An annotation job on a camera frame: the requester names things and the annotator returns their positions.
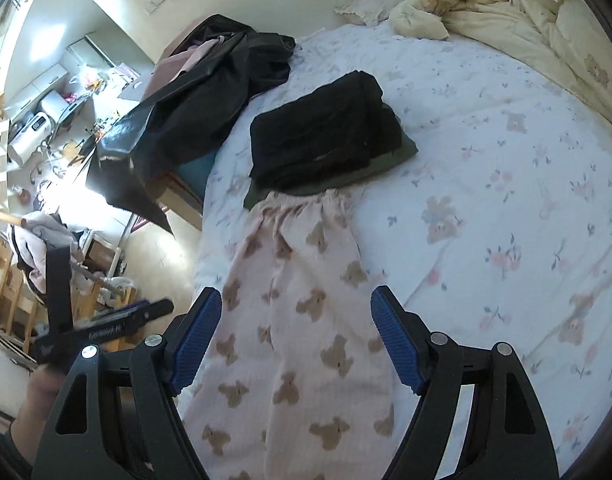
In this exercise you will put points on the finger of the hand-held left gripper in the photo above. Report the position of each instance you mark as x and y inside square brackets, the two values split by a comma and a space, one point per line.
[153, 312]

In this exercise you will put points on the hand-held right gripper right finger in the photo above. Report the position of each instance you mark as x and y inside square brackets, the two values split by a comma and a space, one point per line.
[393, 345]

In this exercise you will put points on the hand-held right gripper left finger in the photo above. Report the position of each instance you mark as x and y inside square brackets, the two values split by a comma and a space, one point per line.
[196, 345]

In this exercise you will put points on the pink bear print pants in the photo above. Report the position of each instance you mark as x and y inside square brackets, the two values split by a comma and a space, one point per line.
[291, 340]

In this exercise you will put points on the person's left forearm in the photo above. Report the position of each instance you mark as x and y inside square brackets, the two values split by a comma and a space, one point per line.
[33, 400]

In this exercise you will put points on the black folded pants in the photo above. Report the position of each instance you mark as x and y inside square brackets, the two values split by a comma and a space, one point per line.
[321, 130]

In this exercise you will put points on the pile of clothes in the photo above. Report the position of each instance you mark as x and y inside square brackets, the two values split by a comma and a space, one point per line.
[41, 240]

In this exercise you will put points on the wooden pole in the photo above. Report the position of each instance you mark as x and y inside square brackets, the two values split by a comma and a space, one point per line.
[3, 216]

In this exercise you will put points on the teal mattress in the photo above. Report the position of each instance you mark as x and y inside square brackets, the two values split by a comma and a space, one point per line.
[198, 167]

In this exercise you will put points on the white kitchen appliance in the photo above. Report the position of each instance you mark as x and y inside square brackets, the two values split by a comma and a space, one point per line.
[31, 135]

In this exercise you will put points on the floral white bed sheet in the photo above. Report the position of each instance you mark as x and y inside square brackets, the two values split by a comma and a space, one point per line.
[486, 185]

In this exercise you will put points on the olive green folded garment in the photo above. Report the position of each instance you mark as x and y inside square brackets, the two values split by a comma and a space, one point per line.
[401, 152]

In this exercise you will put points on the cluttered desk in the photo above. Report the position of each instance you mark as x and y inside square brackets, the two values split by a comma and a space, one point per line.
[93, 105]

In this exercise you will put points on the black leather jacket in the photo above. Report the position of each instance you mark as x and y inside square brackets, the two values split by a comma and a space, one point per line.
[211, 90]

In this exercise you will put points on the pink garment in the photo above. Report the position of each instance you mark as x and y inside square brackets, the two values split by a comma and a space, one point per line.
[171, 67]

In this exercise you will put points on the cream lace-edged pillow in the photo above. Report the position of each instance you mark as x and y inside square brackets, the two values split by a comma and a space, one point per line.
[366, 7]

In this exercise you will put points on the cream quilt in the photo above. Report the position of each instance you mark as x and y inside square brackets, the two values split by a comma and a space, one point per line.
[531, 15]

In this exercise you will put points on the wooden bed frame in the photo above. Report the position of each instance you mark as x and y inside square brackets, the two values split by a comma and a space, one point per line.
[183, 200]

